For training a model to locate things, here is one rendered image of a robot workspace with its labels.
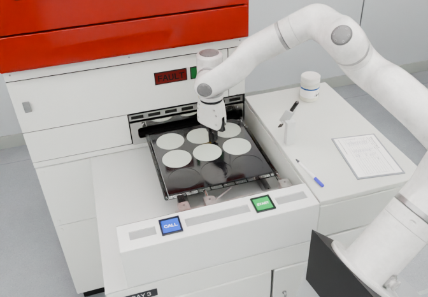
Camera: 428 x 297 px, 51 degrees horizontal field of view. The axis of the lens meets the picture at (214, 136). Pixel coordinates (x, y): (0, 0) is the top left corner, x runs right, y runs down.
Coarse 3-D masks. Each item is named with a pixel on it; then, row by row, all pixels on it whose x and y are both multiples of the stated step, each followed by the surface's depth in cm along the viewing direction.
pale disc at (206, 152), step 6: (204, 144) 158; (210, 144) 158; (198, 150) 155; (204, 150) 155; (210, 150) 155; (216, 150) 155; (198, 156) 153; (204, 156) 152; (210, 156) 152; (216, 156) 152
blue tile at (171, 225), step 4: (168, 220) 119; (172, 220) 119; (176, 220) 119; (164, 224) 118; (168, 224) 118; (172, 224) 118; (176, 224) 118; (164, 228) 117; (168, 228) 117; (172, 228) 117; (176, 228) 117; (180, 228) 117; (164, 232) 116
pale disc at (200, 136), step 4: (200, 128) 167; (192, 132) 165; (196, 132) 165; (200, 132) 165; (204, 132) 164; (188, 136) 162; (192, 136) 162; (196, 136) 162; (200, 136) 162; (204, 136) 162; (192, 140) 160; (196, 140) 160; (200, 140) 160; (204, 140) 160; (208, 140) 160
